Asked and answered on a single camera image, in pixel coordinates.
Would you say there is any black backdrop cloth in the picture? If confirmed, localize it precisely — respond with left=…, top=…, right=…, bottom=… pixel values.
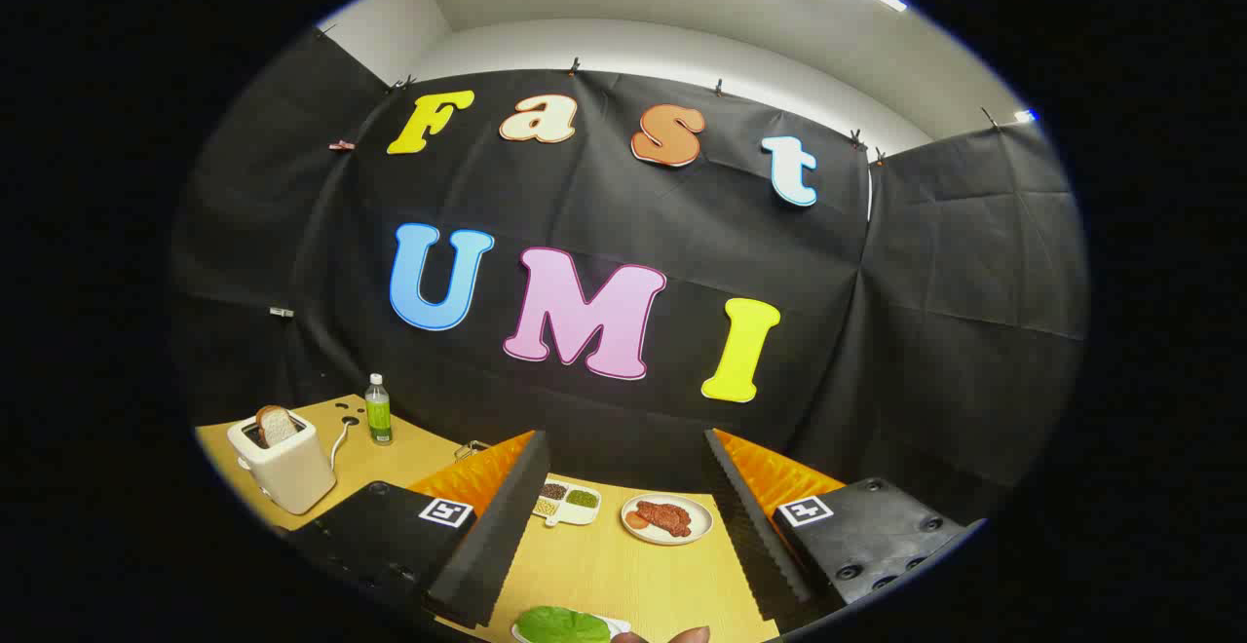
left=168, top=27, right=1090, bottom=527

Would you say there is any green lettuce leaf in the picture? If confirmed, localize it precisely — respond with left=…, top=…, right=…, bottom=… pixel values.
left=514, top=606, right=613, bottom=643

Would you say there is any white toaster cable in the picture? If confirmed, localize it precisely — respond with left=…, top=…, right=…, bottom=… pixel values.
left=329, top=417, right=359, bottom=473

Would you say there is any square white plate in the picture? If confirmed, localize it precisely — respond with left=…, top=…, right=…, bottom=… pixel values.
left=510, top=612, right=634, bottom=643

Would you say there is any green label water bottle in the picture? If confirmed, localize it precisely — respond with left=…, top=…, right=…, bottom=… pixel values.
left=364, top=373, right=394, bottom=446

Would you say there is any brown meat steak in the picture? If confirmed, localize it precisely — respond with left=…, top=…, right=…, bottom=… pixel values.
left=638, top=501, right=693, bottom=538

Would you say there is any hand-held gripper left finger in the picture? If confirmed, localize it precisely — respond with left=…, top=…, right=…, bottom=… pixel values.
left=285, top=429, right=552, bottom=630

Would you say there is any white toaster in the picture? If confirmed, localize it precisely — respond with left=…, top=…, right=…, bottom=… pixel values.
left=227, top=412, right=337, bottom=515

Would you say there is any plain bread slice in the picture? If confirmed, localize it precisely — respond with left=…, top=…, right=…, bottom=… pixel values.
left=255, top=405, right=299, bottom=447

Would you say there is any round white plate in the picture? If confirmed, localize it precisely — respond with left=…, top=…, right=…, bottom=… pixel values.
left=621, top=493, right=714, bottom=547

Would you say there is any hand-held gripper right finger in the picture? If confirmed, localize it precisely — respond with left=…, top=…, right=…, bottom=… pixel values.
left=703, top=427, right=987, bottom=624

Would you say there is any white divided dish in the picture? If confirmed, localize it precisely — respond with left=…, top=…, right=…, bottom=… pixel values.
left=531, top=479, right=602, bottom=528

